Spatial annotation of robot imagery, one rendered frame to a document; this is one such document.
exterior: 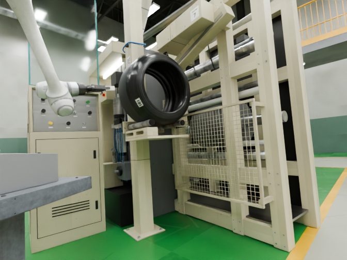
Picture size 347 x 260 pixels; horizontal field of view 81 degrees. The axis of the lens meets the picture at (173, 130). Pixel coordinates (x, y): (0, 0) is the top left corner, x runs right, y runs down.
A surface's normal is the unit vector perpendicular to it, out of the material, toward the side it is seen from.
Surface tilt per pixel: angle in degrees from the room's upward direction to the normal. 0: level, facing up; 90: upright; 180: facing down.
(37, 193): 90
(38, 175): 90
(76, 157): 90
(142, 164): 90
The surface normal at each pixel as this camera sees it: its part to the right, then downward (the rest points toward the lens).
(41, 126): 0.60, -0.10
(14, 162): 0.97, -0.08
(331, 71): -0.70, 0.00
